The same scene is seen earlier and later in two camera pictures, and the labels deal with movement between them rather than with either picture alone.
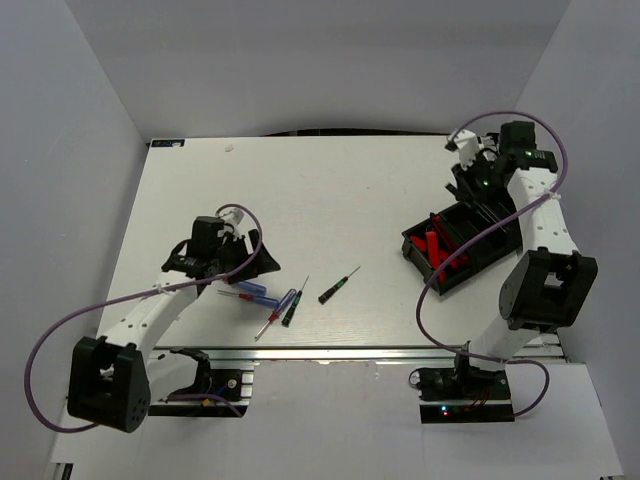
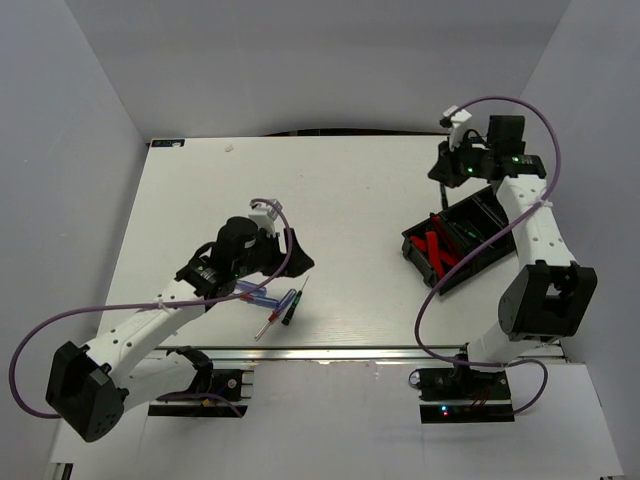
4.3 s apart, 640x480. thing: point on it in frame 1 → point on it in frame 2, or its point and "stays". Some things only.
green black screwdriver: [323, 297] → [443, 193]
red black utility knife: [433, 249] stays
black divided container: [427, 245] stays
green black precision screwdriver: [290, 312] stays
